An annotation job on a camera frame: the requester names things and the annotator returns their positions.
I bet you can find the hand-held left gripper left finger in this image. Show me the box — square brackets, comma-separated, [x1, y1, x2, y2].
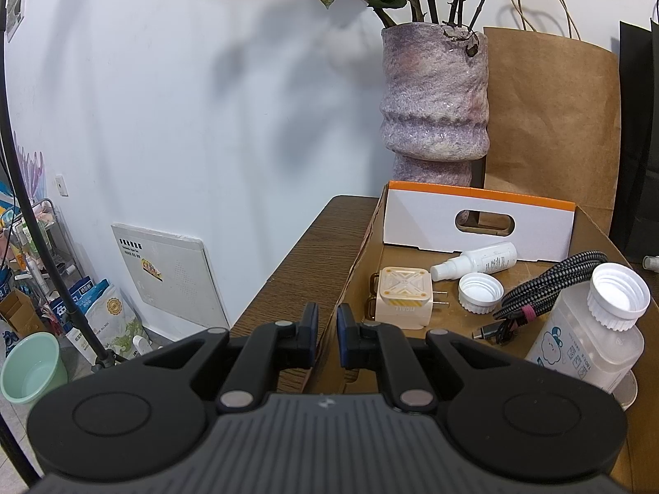
[144, 303, 320, 413]

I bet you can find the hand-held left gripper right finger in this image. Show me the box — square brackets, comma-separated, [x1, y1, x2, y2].
[336, 303, 516, 415]

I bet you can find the beige power adapter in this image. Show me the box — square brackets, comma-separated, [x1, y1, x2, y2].
[368, 266, 449, 331]

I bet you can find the cardboard box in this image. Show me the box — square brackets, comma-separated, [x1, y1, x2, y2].
[304, 180, 659, 494]

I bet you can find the small white bottle cap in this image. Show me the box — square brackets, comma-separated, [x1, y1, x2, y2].
[458, 273, 504, 315]

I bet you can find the white spray bottle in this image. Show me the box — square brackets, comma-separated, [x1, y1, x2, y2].
[430, 241, 518, 282]

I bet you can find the black braided cable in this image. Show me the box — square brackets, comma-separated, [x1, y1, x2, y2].
[471, 250, 609, 345]

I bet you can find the translucent plastic container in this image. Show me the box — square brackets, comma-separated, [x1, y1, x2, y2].
[524, 288, 645, 396]

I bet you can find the large white ribbed cap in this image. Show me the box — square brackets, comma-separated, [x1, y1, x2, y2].
[588, 262, 651, 330]

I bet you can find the white green rice bag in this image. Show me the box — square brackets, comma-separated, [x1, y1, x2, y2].
[85, 283, 145, 358]

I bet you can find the black tripod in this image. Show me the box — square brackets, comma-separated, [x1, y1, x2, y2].
[0, 0, 137, 494]

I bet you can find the blue printed bag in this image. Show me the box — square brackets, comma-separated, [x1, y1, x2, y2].
[49, 278, 111, 330]

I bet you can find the purple ceramic vase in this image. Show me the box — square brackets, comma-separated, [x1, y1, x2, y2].
[379, 21, 491, 189]

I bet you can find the green plastic basin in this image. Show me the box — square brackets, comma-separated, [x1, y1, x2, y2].
[0, 332, 69, 405]

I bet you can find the white paper cup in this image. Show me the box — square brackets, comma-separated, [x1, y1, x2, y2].
[610, 368, 639, 411]

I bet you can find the metal storage rack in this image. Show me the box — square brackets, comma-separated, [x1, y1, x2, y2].
[0, 198, 83, 294]

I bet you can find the small brown cardboard carton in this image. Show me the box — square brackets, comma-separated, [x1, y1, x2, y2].
[0, 288, 44, 338]

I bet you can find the brown paper bag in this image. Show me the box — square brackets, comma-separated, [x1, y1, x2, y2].
[481, 0, 621, 238]

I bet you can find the black paper bag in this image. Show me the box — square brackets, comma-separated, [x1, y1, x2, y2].
[608, 0, 659, 263]

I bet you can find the white wall panel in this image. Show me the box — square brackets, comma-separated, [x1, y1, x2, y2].
[110, 222, 231, 331]

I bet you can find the purple wall picture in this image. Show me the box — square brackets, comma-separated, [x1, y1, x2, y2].
[13, 134, 47, 201]

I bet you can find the wall poster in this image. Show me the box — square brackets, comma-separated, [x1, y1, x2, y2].
[4, 0, 29, 42]

